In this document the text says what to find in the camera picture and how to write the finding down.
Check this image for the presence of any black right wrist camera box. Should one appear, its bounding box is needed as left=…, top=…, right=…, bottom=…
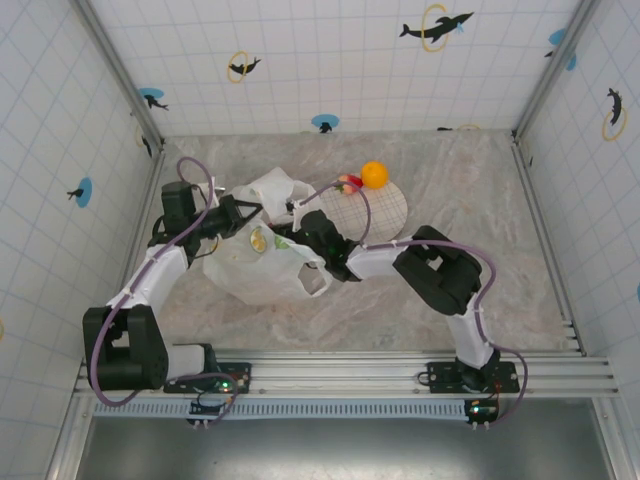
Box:
left=302, top=209, right=346, bottom=247

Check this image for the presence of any large dolphin ring wall sticker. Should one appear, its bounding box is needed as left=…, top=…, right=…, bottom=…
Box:
left=398, top=3, right=475, bottom=54

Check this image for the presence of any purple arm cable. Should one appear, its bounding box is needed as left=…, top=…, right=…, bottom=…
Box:
left=297, top=180, right=530, bottom=429
left=85, top=156, right=241, bottom=426

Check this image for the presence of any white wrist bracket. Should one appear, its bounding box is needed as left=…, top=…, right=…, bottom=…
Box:
left=285, top=198, right=307, bottom=227
left=197, top=174, right=227, bottom=206

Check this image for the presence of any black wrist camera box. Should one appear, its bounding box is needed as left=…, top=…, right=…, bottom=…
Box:
left=159, top=181, right=197, bottom=220
left=302, top=209, right=346, bottom=247

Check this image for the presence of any small left controller board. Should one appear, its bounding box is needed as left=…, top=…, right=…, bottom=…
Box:
left=187, top=399, right=226, bottom=430

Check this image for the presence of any white checked round plate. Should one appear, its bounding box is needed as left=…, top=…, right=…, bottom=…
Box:
left=313, top=178, right=409, bottom=242

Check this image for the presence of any white plastic bag lemon print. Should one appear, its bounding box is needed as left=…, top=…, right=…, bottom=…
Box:
left=202, top=166, right=334, bottom=306

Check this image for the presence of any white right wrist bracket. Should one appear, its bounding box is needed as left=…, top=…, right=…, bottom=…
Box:
left=285, top=198, right=307, bottom=227

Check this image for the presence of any blue circle fish wall sticker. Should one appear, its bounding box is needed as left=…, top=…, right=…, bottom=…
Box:
left=310, top=113, right=341, bottom=135
left=66, top=177, right=94, bottom=208
left=138, top=87, right=170, bottom=112
left=544, top=27, right=579, bottom=72

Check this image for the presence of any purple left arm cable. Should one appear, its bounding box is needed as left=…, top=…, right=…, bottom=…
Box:
left=85, top=156, right=241, bottom=426

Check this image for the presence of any aluminium table side rail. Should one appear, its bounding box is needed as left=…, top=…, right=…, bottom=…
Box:
left=510, top=130, right=587, bottom=357
left=74, top=147, right=169, bottom=371

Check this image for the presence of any round orange fruit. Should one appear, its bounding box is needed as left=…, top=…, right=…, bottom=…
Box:
left=360, top=160, right=390, bottom=190

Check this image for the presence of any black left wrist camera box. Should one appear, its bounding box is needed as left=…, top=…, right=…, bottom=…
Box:
left=159, top=181, right=197, bottom=220

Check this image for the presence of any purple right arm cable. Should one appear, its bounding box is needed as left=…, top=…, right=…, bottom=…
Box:
left=297, top=180, right=530, bottom=429

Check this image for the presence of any small right controller board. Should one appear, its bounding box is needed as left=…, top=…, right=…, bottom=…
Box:
left=463, top=398, right=500, bottom=432

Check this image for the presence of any aluminium front frame post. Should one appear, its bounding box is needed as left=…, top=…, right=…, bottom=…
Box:
left=592, top=397, right=634, bottom=480
left=47, top=394, right=96, bottom=480

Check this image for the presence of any small controller board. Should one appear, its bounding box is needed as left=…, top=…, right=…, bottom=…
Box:
left=187, top=399, right=226, bottom=430
left=463, top=398, right=500, bottom=432

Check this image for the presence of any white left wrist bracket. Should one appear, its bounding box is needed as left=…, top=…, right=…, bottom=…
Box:
left=197, top=174, right=227, bottom=206

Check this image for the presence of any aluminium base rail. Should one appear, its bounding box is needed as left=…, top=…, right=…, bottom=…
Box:
left=72, top=349, right=621, bottom=401

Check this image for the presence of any aluminium corner frame post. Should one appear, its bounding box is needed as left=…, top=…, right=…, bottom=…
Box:
left=512, top=0, right=610, bottom=144
left=68, top=0, right=167, bottom=154

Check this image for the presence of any white slotted cable duct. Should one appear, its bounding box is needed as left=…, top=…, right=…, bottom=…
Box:
left=92, top=399, right=474, bottom=419

